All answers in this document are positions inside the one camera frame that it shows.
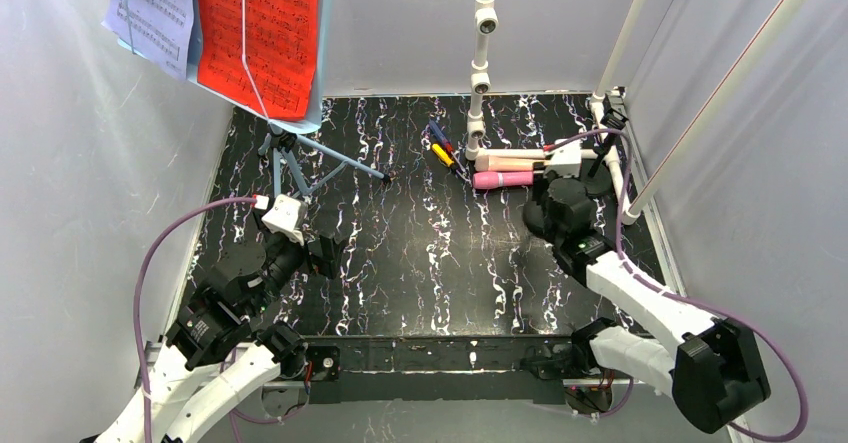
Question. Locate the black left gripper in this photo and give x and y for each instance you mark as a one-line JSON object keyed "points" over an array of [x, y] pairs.
{"points": [[321, 253]]}

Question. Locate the pink toy microphone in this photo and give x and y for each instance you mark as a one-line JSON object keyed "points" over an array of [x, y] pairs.
{"points": [[490, 180]]}

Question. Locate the beige toy microphone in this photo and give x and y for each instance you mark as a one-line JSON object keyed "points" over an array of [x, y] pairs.
{"points": [[508, 164]]}

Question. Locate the light blue music stand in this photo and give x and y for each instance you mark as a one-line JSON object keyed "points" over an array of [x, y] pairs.
{"points": [[282, 136]]}

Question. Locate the lavender sheet music page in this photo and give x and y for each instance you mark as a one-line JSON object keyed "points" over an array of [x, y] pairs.
{"points": [[158, 30]]}

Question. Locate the black round microphone stand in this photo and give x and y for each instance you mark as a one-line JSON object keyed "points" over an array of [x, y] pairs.
{"points": [[534, 218]]}

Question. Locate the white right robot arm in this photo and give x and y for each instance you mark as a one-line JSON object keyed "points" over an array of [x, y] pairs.
{"points": [[710, 366]]}

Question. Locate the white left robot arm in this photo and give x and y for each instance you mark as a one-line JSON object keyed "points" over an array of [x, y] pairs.
{"points": [[212, 359]]}

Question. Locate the white diagonal pole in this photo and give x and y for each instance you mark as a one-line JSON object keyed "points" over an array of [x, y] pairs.
{"points": [[781, 14]]}

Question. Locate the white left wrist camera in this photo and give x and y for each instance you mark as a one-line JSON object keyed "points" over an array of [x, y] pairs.
{"points": [[281, 215]]}

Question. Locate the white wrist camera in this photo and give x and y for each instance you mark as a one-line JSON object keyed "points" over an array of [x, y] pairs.
{"points": [[281, 215], [563, 161]]}

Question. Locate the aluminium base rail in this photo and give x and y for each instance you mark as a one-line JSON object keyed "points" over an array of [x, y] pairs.
{"points": [[439, 283]]}

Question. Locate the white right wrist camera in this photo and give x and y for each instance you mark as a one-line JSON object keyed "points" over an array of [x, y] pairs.
{"points": [[563, 161]]}

